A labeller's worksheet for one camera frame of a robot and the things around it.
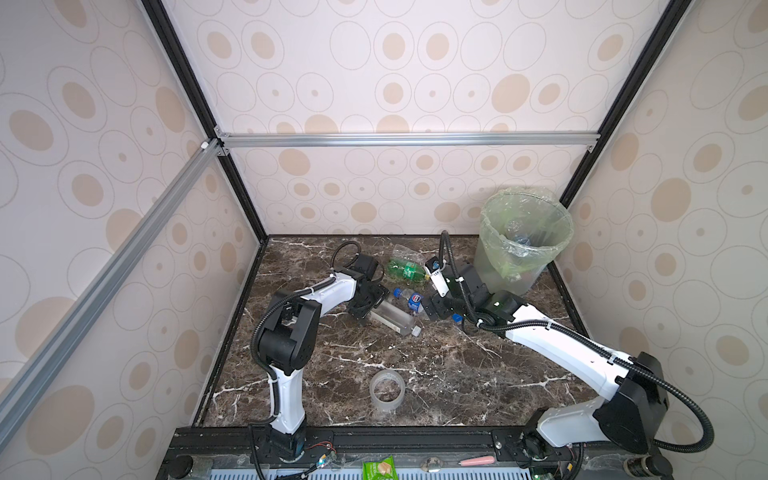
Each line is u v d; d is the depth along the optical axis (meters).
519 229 1.00
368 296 0.84
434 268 0.69
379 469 0.69
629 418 0.40
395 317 0.94
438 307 0.71
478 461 0.71
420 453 0.73
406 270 1.03
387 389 0.83
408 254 1.12
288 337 0.51
